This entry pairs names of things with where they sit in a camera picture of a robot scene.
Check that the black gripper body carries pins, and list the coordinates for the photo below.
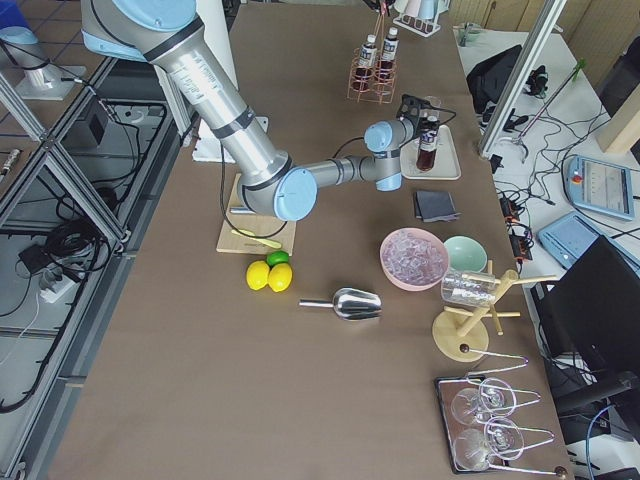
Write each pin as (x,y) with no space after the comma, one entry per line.
(421,126)

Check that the copper wire bottle basket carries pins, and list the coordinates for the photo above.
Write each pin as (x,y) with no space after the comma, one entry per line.
(377,92)

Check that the tea bottle white cap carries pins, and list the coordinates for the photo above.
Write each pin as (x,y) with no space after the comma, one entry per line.
(427,144)

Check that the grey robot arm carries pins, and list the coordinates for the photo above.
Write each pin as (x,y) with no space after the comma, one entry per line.
(171,36)

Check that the clear wine glass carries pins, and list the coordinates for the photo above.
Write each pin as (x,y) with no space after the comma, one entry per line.
(432,102)

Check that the white cup rack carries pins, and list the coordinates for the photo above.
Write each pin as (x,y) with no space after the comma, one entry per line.
(424,28)

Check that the blue cup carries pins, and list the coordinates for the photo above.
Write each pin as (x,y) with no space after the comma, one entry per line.
(428,9)

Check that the pink cup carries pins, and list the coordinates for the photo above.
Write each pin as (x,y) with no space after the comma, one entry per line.
(412,8)

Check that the grey folded cloth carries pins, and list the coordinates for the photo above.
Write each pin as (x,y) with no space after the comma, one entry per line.
(433,206)

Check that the pink ice bowl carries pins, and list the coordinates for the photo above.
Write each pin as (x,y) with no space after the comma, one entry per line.
(413,259)

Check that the green bowl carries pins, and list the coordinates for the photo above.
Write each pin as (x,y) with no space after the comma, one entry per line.
(465,254)

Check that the wooden cutting board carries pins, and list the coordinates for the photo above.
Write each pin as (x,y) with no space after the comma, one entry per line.
(262,226)

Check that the glass jar on stand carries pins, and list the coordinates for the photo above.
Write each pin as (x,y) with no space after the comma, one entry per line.
(473,289)

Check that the blue teach pendant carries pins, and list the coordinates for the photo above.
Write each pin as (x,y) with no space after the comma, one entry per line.
(600,186)
(568,238)

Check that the green lime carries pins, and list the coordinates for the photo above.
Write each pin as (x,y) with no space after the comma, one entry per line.
(277,257)

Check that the metal ice scoop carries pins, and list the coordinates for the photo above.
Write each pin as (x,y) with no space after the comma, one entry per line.
(350,304)

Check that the yellow lemon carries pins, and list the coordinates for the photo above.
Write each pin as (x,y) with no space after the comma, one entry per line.
(257,275)
(280,277)

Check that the wooden glass tree stand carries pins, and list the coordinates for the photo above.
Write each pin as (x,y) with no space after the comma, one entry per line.
(458,331)

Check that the black monitor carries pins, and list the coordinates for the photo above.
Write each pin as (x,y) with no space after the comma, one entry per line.
(596,306)

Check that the wine glass rack tray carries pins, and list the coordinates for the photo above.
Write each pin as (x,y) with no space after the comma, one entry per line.
(477,414)

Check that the aluminium frame post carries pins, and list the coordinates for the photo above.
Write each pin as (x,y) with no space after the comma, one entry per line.
(531,50)

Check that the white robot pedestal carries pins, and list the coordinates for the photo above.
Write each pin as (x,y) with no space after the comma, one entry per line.
(219,102)

